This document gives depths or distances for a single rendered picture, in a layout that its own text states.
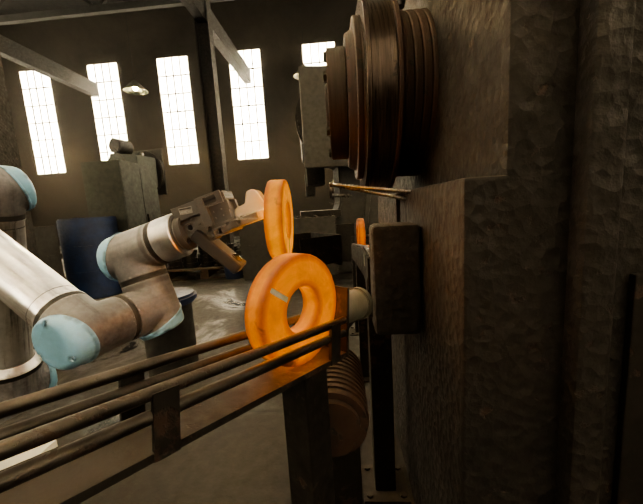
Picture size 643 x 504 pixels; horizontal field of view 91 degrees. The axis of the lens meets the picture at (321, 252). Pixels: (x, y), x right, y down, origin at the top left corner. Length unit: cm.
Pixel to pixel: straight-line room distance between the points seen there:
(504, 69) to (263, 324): 45
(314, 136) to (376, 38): 282
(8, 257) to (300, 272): 54
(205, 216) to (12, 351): 79
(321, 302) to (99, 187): 406
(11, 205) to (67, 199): 1354
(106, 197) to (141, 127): 891
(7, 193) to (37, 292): 45
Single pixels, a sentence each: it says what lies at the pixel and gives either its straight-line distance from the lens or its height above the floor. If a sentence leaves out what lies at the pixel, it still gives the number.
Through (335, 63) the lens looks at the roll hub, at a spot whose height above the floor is 117.
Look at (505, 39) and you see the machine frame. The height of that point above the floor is 104.
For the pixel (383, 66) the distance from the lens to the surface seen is 76.
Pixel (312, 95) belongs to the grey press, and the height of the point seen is 200.
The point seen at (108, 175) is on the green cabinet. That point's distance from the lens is 434.
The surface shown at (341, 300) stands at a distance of 50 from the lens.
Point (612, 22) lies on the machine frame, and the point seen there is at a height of 103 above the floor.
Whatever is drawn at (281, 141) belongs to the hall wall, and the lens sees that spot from 1130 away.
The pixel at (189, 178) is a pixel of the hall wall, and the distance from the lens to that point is 1214.
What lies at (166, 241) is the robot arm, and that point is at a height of 80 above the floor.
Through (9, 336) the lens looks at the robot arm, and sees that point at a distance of 124.
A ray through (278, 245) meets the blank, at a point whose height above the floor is 78.
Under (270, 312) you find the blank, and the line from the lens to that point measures 40.
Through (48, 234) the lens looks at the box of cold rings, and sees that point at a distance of 408.
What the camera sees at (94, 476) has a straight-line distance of 34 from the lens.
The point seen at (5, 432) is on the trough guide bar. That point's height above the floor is 69.
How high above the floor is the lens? 84
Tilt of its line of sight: 8 degrees down
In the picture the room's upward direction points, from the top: 4 degrees counter-clockwise
